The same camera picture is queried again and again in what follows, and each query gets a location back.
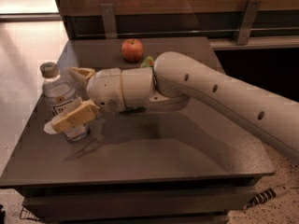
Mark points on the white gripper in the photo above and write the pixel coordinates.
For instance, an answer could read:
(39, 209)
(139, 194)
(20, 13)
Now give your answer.
(105, 89)

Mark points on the clear plastic tea bottle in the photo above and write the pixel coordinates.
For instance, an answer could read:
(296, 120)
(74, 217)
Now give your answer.
(57, 90)

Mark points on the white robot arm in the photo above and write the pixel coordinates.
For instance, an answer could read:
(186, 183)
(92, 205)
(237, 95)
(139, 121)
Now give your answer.
(169, 84)

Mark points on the red apple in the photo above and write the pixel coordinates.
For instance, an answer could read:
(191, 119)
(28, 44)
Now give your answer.
(132, 50)

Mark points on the green snack bag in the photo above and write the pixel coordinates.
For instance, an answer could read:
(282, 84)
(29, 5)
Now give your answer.
(148, 62)

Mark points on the grey table drawer unit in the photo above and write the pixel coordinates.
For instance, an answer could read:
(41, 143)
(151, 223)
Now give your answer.
(191, 202)

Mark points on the left metal bracket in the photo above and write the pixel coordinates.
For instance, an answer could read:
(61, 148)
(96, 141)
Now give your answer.
(109, 20)

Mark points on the metal bracket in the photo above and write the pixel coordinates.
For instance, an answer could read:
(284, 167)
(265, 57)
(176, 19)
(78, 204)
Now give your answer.
(243, 31)
(109, 20)

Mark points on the wooden wall shelf panel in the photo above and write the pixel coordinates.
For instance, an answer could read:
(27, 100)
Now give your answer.
(146, 18)

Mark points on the wire rack corner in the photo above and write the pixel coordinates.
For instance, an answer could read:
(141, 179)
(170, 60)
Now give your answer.
(27, 215)

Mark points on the right metal bracket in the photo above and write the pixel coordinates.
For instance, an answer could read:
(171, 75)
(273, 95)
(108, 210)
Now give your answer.
(243, 31)

